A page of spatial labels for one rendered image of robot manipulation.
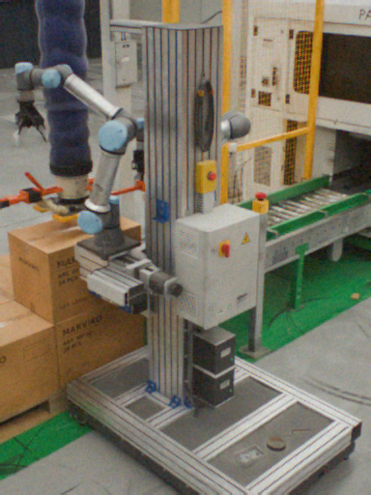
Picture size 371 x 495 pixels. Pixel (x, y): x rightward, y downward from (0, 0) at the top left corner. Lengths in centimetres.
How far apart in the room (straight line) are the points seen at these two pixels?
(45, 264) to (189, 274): 82
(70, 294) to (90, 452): 81
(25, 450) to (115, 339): 77
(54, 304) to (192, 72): 141
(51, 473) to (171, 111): 181
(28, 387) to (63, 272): 62
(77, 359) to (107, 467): 64
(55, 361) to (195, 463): 100
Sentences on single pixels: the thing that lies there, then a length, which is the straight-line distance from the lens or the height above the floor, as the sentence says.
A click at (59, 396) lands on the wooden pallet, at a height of 11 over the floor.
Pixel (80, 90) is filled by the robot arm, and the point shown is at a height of 176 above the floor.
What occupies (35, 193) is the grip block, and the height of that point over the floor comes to 120.
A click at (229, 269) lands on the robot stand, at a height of 102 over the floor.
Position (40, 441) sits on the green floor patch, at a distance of 380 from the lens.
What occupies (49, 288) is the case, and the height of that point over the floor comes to 75.
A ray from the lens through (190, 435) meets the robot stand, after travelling 342.
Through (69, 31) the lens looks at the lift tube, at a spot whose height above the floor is 197.
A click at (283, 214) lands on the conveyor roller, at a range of 523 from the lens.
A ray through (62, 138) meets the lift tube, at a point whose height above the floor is 146.
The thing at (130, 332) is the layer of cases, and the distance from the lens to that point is 406.
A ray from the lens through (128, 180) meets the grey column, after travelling 525.
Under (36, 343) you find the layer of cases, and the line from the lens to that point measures 367.
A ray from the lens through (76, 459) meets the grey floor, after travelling 366.
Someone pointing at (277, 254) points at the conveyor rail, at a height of 50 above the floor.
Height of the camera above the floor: 230
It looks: 23 degrees down
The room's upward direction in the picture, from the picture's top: straight up
